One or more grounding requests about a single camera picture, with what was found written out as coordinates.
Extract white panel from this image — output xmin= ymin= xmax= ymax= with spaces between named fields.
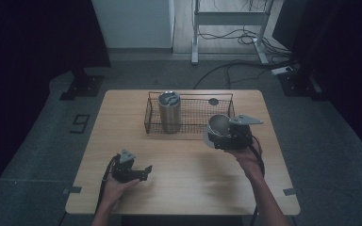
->
xmin=90 ymin=0 xmax=176 ymax=50

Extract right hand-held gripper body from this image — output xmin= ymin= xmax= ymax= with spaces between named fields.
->
xmin=222 ymin=113 xmax=265 ymax=152

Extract white power strip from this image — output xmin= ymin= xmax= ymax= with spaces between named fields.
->
xmin=271 ymin=65 xmax=295 ymax=76

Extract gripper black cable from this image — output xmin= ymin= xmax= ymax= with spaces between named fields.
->
xmin=250 ymin=135 xmax=267 ymax=226
xmin=95 ymin=154 xmax=121 ymax=215

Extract black stand base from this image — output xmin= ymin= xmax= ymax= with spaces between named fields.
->
xmin=58 ymin=67 xmax=106 ymax=102
xmin=277 ymin=70 xmax=323 ymax=98

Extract dark curtain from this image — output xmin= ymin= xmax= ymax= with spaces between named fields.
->
xmin=271 ymin=0 xmax=362 ymax=169
xmin=0 ymin=0 xmax=112 ymax=202

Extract person's right hand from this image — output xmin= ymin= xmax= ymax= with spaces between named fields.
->
xmin=226 ymin=141 xmax=264 ymax=183

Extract dark wire mesh basket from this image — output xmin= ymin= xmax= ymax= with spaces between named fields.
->
xmin=143 ymin=90 xmax=237 ymax=136

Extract tangled black floor cables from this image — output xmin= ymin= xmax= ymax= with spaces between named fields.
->
xmin=197 ymin=27 xmax=291 ymax=58

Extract white metal desk frame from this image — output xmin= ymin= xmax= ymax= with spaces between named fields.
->
xmin=190 ymin=0 xmax=276 ymax=66

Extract long black floor cable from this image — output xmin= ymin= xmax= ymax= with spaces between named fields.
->
xmin=192 ymin=58 xmax=298 ymax=90

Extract person's left hand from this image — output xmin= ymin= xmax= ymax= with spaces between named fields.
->
xmin=101 ymin=176 xmax=141 ymax=212

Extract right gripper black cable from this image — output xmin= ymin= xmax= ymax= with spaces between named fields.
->
xmin=250 ymin=135 xmax=267 ymax=226

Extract stainless steel tumbler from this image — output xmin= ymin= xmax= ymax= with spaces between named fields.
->
xmin=157 ymin=90 xmax=183 ymax=135

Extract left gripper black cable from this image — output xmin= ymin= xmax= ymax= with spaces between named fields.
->
xmin=95 ymin=154 xmax=121 ymax=215

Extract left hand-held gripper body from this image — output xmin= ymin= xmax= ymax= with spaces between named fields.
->
xmin=110 ymin=149 xmax=140 ymax=184

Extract metal mug with handle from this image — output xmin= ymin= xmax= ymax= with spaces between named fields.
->
xmin=202 ymin=114 xmax=234 ymax=150

